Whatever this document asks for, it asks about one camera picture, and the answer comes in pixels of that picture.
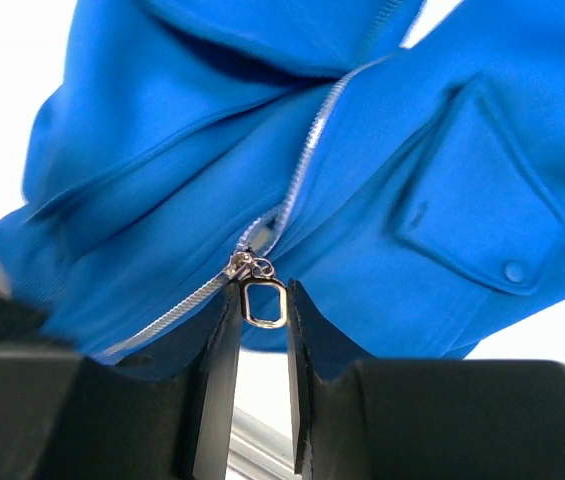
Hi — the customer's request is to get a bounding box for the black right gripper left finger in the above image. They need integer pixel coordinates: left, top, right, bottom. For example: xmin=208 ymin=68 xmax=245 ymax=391
xmin=0 ymin=287 xmax=241 ymax=479

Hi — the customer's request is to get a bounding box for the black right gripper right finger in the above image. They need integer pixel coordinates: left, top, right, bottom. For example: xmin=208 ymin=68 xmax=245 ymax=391
xmin=288 ymin=282 xmax=565 ymax=479

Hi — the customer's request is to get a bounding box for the blue zip jacket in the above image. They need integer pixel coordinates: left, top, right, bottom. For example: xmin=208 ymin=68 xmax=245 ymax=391
xmin=0 ymin=1 xmax=565 ymax=364

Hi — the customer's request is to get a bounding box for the aluminium front rail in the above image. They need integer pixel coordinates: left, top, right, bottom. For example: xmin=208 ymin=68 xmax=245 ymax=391
xmin=227 ymin=408 xmax=298 ymax=479

